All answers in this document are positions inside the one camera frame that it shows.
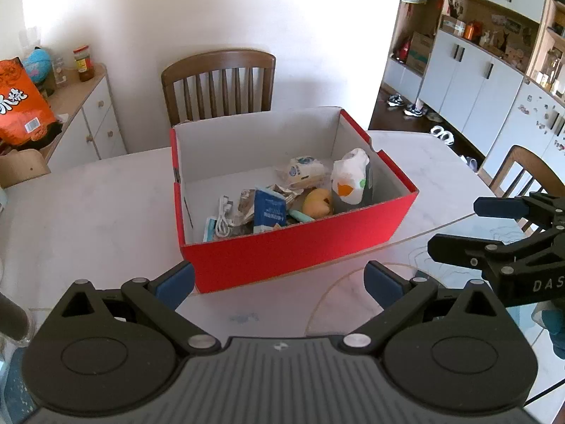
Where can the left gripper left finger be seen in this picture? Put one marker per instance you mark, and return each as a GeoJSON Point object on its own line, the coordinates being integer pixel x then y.
{"type": "Point", "coordinates": [154, 303]}

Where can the glass jar dark contents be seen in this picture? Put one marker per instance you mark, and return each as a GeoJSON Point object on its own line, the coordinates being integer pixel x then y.
{"type": "Point", "coordinates": [16, 323]}

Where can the teal green spoon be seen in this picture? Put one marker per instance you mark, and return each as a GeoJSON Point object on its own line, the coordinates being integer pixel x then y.
{"type": "Point", "coordinates": [300, 216]}

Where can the small blue globe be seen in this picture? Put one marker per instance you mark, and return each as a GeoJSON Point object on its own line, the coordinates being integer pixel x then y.
{"type": "Point", "coordinates": [38, 65]}

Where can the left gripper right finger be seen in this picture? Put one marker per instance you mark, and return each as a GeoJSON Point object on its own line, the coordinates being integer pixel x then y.
{"type": "Point", "coordinates": [387, 288]}

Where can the white grey large pouch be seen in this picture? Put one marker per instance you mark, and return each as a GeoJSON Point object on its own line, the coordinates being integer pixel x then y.
{"type": "Point", "coordinates": [351, 183]}

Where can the blue gloved right hand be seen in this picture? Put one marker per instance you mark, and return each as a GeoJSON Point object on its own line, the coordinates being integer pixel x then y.
{"type": "Point", "coordinates": [551, 316]}

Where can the orange snack bag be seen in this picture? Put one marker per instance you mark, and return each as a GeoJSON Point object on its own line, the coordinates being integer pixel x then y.
{"type": "Point", "coordinates": [25, 115]}

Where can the white sideboard cabinet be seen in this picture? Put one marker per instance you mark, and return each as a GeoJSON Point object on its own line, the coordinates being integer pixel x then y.
{"type": "Point", "coordinates": [90, 130]}

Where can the red cardboard box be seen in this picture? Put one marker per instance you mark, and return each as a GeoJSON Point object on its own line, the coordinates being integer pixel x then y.
{"type": "Point", "coordinates": [215, 160]}

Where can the red lid sauce jar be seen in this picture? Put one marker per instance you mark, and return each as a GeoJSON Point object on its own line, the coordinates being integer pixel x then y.
{"type": "Point", "coordinates": [84, 63]}

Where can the wooden high chair back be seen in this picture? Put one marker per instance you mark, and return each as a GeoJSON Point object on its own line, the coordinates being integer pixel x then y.
{"type": "Point", "coordinates": [20, 166]}

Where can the white snack pouch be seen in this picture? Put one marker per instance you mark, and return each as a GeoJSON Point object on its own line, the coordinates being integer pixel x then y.
{"type": "Point", "coordinates": [209, 234]}

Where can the silver foil wrapper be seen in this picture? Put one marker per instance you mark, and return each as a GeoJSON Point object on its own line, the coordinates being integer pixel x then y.
{"type": "Point", "coordinates": [243, 221]}

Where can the yellow squeaky toy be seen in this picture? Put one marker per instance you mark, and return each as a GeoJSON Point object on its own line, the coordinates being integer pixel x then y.
{"type": "Point", "coordinates": [318, 204]}

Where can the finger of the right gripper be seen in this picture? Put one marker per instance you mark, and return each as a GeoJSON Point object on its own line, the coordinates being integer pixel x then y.
{"type": "Point", "coordinates": [503, 207]}
{"type": "Point", "coordinates": [463, 251]}

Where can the right wooden chair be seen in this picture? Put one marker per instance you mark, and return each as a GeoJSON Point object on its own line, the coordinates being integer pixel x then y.
{"type": "Point", "coordinates": [533, 173]}

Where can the far wooden chair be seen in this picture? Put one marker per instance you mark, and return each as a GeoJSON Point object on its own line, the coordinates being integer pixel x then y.
{"type": "Point", "coordinates": [217, 84]}

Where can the white wall cabinet unit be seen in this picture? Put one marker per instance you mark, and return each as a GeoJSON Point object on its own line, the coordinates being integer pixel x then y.
{"type": "Point", "coordinates": [482, 75]}

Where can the blue biscuit packet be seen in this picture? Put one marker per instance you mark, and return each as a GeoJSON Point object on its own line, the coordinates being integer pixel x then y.
{"type": "Point", "coordinates": [269, 210]}

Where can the blueberry bread packet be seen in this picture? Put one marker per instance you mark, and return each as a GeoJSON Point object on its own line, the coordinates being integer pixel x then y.
{"type": "Point", "coordinates": [304, 172]}

